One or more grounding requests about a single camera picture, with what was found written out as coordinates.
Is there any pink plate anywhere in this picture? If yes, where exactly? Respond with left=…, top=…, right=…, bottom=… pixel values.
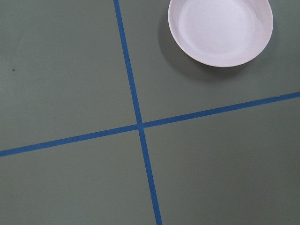
left=168, top=0, right=273, bottom=68

